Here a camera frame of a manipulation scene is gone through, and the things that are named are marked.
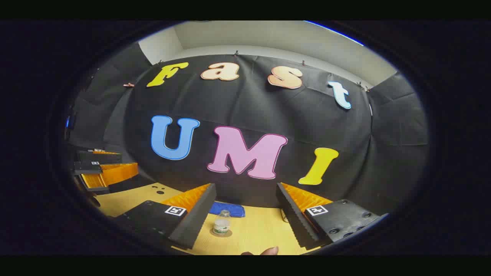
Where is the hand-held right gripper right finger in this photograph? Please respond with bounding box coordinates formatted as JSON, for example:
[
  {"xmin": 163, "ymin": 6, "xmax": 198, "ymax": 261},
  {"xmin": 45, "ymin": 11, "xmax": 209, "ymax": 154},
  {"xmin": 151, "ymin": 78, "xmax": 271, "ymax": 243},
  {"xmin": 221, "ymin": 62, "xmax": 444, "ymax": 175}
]
[{"xmin": 276, "ymin": 182, "xmax": 389, "ymax": 250}]

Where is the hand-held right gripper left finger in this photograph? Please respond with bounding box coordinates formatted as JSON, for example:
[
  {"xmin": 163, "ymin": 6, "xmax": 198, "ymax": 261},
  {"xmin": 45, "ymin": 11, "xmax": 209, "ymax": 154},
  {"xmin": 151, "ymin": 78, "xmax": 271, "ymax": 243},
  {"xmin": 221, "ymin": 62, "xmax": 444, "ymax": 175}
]
[{"xmin": 115, "ymin": 183, "xmax": 217, "ymax": 250}]

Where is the blue towel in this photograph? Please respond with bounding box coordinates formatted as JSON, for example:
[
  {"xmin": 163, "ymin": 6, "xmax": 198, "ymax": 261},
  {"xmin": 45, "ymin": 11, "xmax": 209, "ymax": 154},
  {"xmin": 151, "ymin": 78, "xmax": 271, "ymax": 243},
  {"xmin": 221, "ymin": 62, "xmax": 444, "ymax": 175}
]
[{"xmin": 208, "ymin": 201, "xmax": 246, "ymax": 218}]

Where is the clear plastic water bottle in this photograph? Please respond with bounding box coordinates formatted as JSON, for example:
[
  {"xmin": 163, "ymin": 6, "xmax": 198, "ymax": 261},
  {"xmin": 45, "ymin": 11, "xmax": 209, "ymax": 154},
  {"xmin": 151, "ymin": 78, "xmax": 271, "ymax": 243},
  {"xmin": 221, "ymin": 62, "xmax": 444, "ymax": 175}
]
[{"xmin": 213, "ymin": 210, "xmax": 232, "ymax": 235}]

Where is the black backdrop cloth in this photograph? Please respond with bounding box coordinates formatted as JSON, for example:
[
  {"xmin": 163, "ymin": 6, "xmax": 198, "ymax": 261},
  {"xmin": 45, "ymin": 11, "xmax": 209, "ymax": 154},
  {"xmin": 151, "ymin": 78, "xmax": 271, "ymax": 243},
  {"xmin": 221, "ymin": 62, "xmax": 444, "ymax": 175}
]
[{"xmin": 67, "ymin": 41, "xmax": 429, "ymax": 217}]

